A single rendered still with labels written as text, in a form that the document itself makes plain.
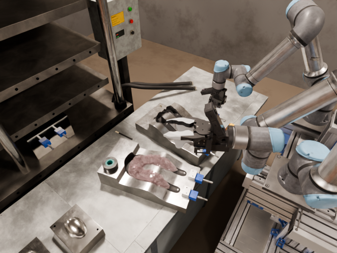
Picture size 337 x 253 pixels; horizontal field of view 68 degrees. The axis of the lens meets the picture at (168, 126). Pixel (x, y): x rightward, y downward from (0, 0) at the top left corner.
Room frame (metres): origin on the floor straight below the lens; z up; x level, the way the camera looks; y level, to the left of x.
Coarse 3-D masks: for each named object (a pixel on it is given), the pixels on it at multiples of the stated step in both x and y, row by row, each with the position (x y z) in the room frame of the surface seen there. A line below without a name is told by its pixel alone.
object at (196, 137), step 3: (195, 135) 0.50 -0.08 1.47; (198, 135) 0.50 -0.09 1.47; (201, 135) 0.50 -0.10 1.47; (204, 135) 0.50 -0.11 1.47; (183, 138) 0.49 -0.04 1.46; (186, 138) 0.49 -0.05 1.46; (189, 138) 0.49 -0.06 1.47; (192, 138) 0.49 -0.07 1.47; (195, 138) 0.49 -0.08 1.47; (198, 138) 0.49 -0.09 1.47; (201, 138) 0.49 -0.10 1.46; (204, 138) 0.49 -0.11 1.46; (192, 141) 0.49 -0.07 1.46; (195, 141) 0.49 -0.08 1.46; (198, 141) 0.49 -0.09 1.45
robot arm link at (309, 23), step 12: (300, 12) 1.10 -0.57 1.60; (312, 12) 1.06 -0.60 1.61; (300, 24) 1.04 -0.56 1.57; (312, 24) 1.02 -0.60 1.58; (288, 36) 1.05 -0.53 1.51; (300, 36) 1.00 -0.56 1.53; (312, 36) 1.00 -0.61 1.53; (276, 48) 1.04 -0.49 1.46; (288, 48) 1.01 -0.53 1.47; (264, 60) 1.04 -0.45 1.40; (276, 60) 1.01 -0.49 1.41; (252, 72) 1.03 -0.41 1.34; (264, 72) 1.01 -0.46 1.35; (240, 84) 1.02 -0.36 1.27; (252, 84) 1.01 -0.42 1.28
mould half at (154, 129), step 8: (160, 104) 1.34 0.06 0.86; (176, 104) 1.26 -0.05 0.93; (152, 112) 1.26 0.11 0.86; (168, 112) 1.18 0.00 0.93; (184, 112) 1.20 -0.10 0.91; (144, 120) 1.18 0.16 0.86; (152, 120) 1.11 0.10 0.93; (136, 128) 1.16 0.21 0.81; (144, 128) 1.11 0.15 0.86; (152, 128) 1.06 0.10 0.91; (160, 128) 1.05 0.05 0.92; (176, 128) 1.08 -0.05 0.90; (152, 136) 1.07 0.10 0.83; (160, 136) 1.03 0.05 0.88; (168, 144) 0.99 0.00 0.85; (184, 144) 0.95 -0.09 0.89; (176, 152) 0.95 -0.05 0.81; (184, 152) 0.91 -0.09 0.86; (192, 152) 0.89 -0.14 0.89; (192, 160) 0.88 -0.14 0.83; (200, 160) 0.87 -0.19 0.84
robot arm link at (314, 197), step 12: (336, 144) 0.49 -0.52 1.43; (336, 156) 0.47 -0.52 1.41; (312, 168) 0.51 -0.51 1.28; (324, 168) 0.47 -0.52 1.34; (336, 168) 0.45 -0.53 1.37; (300, 180) 0.51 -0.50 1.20; (312, 180) 0.47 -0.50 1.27; (324, 180) 0.45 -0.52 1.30; (336, 180) 0.44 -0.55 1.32; (312, 192) 0.44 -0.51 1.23; (324, 192) 0.43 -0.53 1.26; (336, 192) 0.42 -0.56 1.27; (312, 204) 0.42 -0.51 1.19; (324, 204) 0.41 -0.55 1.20; (336, 204) 0.41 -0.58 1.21
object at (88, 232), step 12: (72, 216) 0.52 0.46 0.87; (84, 216) 0.52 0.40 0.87; (60, 228) 0.46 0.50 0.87; (72, 228) 0.47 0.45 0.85; (84, 228) 0.47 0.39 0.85; (96, 228) 0.46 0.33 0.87; (72, 240) 0.41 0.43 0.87; (84, 240) 0.41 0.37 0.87; (96, 240) 0.42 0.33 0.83; (84, 252) 0.37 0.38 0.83
